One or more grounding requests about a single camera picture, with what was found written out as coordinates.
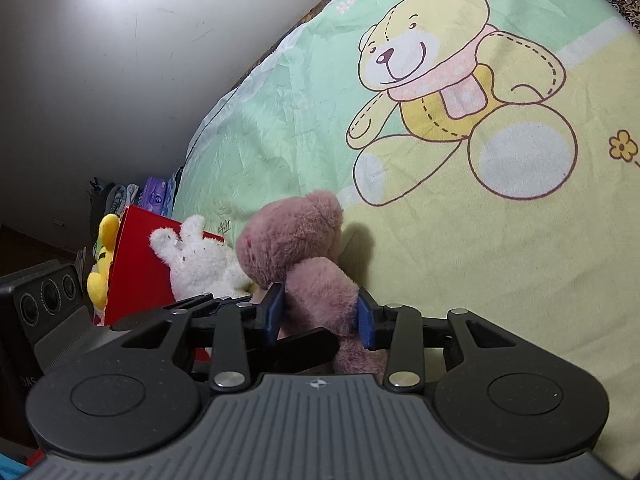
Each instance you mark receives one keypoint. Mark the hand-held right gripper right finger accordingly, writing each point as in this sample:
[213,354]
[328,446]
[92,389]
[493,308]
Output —
[365,326]

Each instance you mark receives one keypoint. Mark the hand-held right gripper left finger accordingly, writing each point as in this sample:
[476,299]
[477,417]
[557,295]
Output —
[272,316]

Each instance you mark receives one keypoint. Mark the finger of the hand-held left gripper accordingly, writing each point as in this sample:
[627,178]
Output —
[310,351]
[200,301]

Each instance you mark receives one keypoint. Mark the white fluffy plush toy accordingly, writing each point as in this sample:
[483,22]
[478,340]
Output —
[200,265]

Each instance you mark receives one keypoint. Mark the red cardboard box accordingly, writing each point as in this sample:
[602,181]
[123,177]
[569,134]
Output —
[140,270]

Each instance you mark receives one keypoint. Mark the yellow tiger plush toy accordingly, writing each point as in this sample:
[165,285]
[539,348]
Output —
[102,260]

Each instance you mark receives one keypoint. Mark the mauve teddy bear plush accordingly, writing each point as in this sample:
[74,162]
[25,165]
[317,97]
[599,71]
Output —
[290,245]

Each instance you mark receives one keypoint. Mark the bear printed blanket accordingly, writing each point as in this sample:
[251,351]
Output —
[450,260]

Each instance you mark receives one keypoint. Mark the purple package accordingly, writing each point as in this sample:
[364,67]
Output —
[157,197]

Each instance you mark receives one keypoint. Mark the pile of clothes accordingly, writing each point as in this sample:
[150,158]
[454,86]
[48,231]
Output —
[112,197]

